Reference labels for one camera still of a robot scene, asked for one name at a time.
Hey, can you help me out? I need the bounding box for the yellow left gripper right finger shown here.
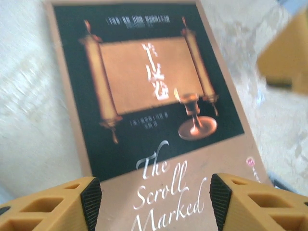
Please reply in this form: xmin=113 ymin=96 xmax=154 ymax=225
xmin=209 ymin=173 xmax=308 ymax=231

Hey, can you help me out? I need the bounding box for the brown scroll cover book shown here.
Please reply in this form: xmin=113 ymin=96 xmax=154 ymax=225
xmin=44 ymin=0 xmax=274 ymax=231

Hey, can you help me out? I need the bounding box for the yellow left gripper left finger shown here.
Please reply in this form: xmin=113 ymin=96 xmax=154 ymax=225
xmin=0 ymin=176 xmax=103 ymax=231

